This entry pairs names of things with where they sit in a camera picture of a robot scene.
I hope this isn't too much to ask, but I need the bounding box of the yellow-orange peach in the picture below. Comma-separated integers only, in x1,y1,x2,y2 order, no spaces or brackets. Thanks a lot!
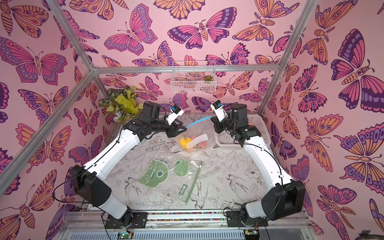
180,137,192,149

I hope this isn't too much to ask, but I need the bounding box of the clear blue-zipper zip bag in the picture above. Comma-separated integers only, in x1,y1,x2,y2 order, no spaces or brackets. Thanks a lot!
174,117,216,152

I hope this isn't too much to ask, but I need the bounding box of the pink peach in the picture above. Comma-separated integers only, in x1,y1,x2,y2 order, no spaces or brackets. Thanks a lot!
196,141,208,149

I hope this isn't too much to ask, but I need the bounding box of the green printed zip bag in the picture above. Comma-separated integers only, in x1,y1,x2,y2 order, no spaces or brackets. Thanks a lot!
139,158,203,205

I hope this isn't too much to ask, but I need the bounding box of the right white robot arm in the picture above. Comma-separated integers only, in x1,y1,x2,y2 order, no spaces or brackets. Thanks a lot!
211,101,306,227

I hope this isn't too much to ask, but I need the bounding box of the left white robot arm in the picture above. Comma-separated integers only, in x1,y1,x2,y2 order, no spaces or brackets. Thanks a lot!
70,101,186,228

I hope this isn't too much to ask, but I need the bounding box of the white plastic basket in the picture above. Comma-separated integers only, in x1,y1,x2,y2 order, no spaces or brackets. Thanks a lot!
215,114,272,148

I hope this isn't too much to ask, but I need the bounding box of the potted green plant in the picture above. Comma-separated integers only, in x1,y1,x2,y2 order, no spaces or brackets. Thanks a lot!
99,86,143,124

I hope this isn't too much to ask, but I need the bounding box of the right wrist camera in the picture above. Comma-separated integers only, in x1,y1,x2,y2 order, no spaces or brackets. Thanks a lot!
211,100,226,122

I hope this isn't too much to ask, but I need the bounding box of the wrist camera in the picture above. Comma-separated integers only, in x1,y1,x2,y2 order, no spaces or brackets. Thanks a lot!
211,100,226,122
166,105,184,126

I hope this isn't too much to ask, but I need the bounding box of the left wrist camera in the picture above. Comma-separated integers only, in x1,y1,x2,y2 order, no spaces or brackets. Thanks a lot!
166,105,184,126

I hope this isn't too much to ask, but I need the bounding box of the small succulent in wire basket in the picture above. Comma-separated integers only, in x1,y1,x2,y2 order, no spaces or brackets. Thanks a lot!
203,75,214,82

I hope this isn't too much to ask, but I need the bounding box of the white wire wall basket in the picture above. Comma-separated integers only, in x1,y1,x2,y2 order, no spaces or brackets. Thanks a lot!
169,60,217,94

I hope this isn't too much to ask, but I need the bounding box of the aluminium frame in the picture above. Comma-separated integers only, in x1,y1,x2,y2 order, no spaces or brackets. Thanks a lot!
0,0,319,240

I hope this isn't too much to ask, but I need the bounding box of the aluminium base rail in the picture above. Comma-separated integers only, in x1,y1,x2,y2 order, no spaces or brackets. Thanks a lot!
55,209,317,240

